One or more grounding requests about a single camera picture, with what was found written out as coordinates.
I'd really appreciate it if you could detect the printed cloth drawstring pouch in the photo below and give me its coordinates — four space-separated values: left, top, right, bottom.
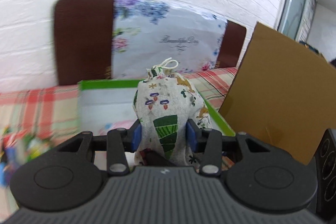
133 58 211 168

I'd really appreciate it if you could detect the green cardboard box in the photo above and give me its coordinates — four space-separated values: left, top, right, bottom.
77 78 236 140

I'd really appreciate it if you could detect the red plaid bed sheet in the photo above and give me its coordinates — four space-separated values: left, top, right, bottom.
1 68 237 186

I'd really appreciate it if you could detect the brown cardboard sheet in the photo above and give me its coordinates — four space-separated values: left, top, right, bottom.
219 23 335 164

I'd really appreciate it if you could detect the window frame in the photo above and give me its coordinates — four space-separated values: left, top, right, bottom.
274 0 317 42

